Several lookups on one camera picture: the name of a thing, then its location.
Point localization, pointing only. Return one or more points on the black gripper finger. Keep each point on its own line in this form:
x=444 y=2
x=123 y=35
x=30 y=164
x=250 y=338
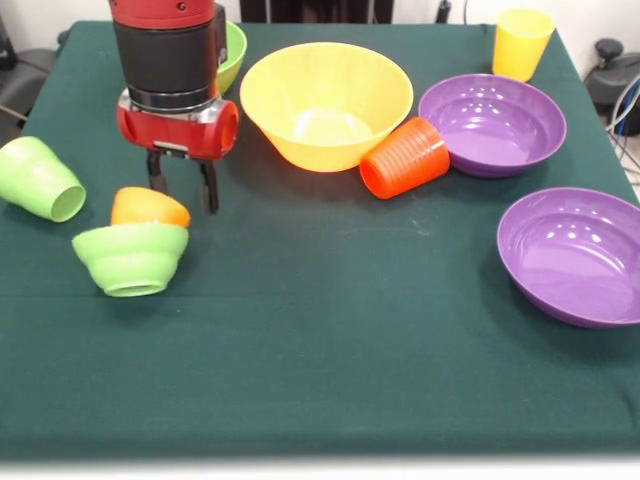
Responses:
x=209 y=187
x=156 y=172

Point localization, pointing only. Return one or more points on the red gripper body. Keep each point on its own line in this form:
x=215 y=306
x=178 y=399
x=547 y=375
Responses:
x=175 y=132

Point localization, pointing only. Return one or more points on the orange cup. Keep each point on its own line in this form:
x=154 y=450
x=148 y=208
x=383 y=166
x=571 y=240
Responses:
x=147 y=207

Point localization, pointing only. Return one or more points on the small green bowl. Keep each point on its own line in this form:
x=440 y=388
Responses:
x=130 y=260

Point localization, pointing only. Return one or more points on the large green bowl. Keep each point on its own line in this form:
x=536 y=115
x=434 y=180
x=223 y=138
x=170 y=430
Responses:
x=231 y=50

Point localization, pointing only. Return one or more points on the green cup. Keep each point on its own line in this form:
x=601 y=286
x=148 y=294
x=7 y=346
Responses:
x=35 y=175

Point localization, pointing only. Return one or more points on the large orange bowl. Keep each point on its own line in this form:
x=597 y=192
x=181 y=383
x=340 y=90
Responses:
x=300 y=90

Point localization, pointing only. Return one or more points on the red cup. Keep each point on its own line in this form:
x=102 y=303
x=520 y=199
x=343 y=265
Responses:
x=405 y=162

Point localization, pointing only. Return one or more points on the purple bowl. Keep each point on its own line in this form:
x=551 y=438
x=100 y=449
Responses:
x=575 y=265
x=492 y=135

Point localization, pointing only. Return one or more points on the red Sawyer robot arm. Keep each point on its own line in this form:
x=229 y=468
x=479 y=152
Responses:
x=165 y=50

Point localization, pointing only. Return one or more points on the grey black machine base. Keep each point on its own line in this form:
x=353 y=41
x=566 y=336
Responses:
x=617 y=80
x=25 y=75

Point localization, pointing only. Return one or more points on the dark green tablecloth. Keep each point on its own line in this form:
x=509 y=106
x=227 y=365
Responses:
x=320 y=390

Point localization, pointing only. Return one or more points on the yellow cup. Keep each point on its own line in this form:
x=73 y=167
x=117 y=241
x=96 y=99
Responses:
x=520 y=50

